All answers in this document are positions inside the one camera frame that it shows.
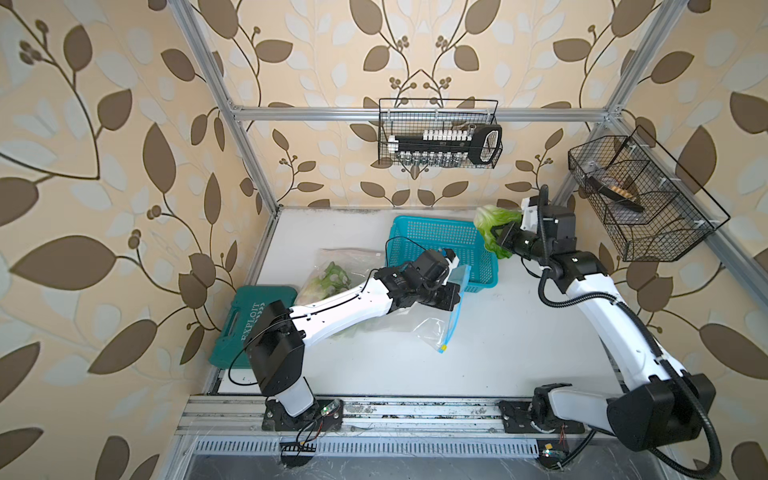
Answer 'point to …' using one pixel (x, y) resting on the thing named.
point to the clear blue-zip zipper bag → (429, 324)
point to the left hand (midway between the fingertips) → (458, 293)
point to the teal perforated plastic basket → (409, 236)
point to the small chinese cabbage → (486, 219)
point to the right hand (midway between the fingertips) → (491, 229)
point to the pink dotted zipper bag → (360, 263)
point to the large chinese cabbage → (332, 280)
